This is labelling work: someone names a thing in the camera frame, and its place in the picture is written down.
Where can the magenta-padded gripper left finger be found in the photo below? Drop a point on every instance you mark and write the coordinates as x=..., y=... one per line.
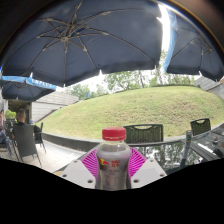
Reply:
x=78, y=171

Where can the large navy patio umbrella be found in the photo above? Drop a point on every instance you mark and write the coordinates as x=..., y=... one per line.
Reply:
x=80, y=40

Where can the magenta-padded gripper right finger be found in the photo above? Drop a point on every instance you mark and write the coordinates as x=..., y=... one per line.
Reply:
x=148, y=171

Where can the clear red-capped drink bottle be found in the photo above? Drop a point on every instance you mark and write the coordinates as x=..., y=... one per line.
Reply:
x=113, y=163

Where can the dark wicker patio chair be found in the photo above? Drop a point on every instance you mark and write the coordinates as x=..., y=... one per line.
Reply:
x=40, y=135
x=25, y=141

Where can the dark slatted patio table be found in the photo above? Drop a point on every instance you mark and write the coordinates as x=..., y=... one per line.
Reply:
x=210, y=146

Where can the grey umbrella pole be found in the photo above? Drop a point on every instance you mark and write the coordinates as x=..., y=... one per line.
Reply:
x=186, y=150

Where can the dark mesh-back patio chair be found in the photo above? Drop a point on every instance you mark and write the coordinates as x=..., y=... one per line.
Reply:
x=143, y=134
x=200, y=126

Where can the blue umbrella with white lettering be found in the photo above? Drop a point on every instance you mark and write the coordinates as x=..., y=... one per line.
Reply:
x=23, y=88

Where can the navy umbrella with light-blue edge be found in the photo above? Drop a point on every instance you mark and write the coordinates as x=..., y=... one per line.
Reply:
x=196, y=46

